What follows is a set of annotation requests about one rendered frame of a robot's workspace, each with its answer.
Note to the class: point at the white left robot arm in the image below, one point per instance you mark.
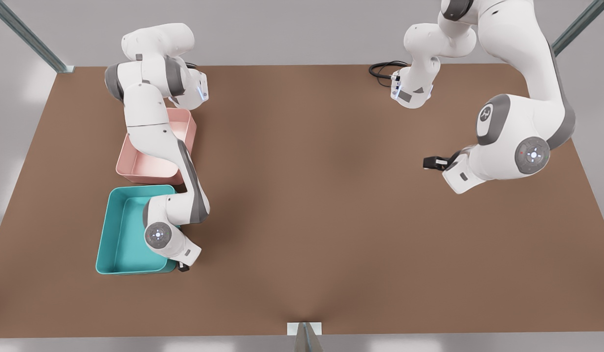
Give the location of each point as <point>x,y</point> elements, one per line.
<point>517,98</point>

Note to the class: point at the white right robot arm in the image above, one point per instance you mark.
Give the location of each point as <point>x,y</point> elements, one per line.
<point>157,142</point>

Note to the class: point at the teal plastic tray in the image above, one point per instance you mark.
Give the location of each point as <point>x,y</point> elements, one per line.
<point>123,230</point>

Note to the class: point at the pink plastic tray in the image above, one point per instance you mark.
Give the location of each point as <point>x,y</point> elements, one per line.
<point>177,129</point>

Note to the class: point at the silver frame post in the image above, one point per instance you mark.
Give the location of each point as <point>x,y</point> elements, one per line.
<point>30,36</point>
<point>575,27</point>
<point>305,337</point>

